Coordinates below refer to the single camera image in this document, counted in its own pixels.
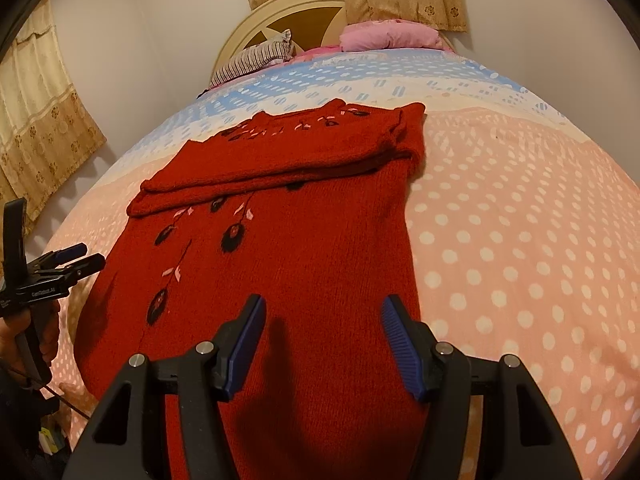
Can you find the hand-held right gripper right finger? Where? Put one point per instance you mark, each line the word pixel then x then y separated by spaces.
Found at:
pixel 400 345

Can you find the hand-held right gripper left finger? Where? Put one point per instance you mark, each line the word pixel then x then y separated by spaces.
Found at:
pixel 245 345

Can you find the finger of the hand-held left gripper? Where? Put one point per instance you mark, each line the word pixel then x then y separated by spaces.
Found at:
pixel 70 251
pixel 87 265

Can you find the red knitted sweater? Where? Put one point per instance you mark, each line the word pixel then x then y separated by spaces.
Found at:
pixel 325 235

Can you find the person's left hand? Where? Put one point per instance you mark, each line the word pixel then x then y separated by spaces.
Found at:
pixel 50 332

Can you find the polka dot bed blanket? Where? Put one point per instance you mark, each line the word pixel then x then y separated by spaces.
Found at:
pixel 500 185

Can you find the striped pillow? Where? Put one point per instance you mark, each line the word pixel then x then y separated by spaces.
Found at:
pixel 250 60

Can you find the cream wooden headboard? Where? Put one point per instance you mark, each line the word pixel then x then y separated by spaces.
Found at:
pixel 240 35

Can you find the pink floral bed sheet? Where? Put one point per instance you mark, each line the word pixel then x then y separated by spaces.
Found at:
pixel 315 51

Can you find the pink pillow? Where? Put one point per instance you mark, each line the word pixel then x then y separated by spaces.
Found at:
pixel 390 35

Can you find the beige floral wall curtain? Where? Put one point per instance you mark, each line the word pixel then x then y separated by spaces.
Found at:
pixel 40 125

